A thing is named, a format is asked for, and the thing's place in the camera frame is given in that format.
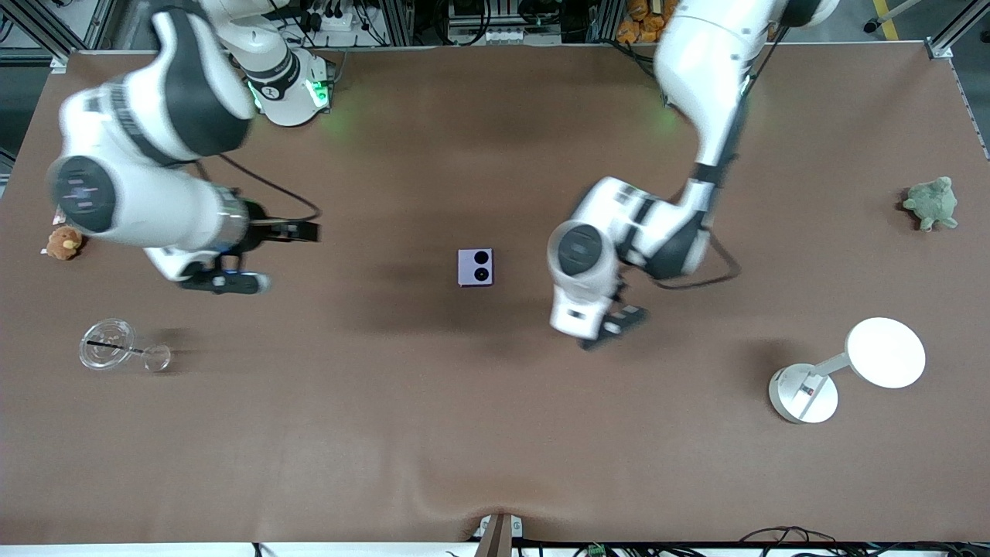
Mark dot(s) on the small clear glass cup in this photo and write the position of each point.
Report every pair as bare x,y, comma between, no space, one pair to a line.
157,357

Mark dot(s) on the green turtle plush toy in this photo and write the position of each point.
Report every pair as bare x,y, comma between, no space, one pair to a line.
932,203

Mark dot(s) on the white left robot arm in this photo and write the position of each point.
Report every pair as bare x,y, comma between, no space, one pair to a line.
704,70

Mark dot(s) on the metal table edge bracket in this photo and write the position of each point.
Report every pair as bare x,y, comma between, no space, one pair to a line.
497,534

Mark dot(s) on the white power strip with plugs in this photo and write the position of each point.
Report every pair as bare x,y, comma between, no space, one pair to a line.
332,19

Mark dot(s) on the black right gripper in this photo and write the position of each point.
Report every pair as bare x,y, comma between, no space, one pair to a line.
260,229

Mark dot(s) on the white round desk lamp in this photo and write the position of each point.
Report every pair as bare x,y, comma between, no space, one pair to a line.
885,352

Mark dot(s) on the small brown plush toy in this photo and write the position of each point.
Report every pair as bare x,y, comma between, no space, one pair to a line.
64,242

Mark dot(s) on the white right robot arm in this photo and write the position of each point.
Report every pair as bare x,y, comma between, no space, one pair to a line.
139,209

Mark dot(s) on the large clear glass cup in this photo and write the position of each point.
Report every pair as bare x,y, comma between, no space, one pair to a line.
107,344

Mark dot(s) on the thin black straw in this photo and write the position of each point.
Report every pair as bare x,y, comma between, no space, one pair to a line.
108,345

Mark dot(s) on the long white power strip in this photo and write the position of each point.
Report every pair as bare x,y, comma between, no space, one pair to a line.
503,35

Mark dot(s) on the aluminium frame post with bracket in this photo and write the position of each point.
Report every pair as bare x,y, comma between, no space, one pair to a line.
947,39
58,63

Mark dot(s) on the orange plush toy pile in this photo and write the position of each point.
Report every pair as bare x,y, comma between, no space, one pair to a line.
638,23

